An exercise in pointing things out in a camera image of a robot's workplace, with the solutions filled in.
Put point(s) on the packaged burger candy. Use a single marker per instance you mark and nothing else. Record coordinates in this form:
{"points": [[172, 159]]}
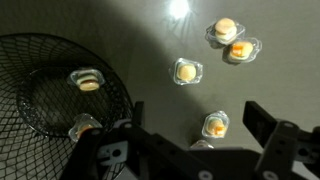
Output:
{"points": [[224, 31], [186, 72], [201, 144], [86, 79], [216, 125], [244, 50], [82, 122]]}

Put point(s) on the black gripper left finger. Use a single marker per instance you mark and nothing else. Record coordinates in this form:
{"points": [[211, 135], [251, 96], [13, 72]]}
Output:
{"points": [[138, 113]]}

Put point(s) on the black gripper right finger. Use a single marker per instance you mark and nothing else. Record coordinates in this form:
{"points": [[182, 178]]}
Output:
{"points": [[258, 122]]}

